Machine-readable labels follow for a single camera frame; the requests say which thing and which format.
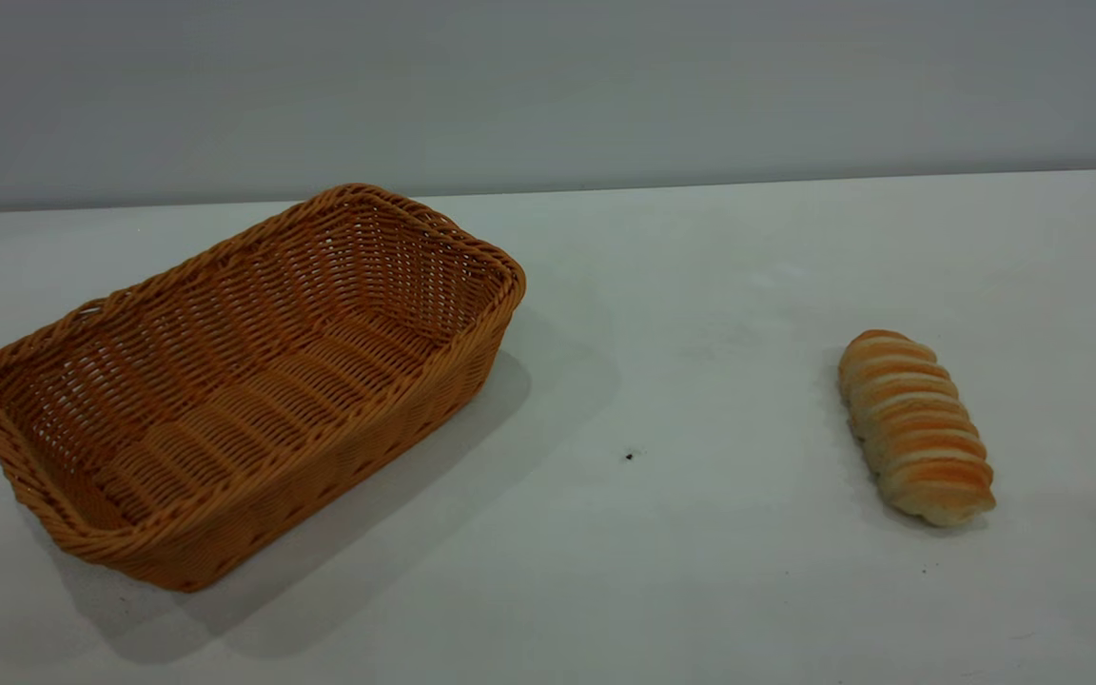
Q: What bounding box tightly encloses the orange woven wicker basket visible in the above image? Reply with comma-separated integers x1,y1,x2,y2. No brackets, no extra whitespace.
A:
0,183,527,593

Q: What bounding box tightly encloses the striped long bread roll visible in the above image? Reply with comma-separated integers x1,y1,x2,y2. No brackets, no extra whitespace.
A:
838,329,997,528

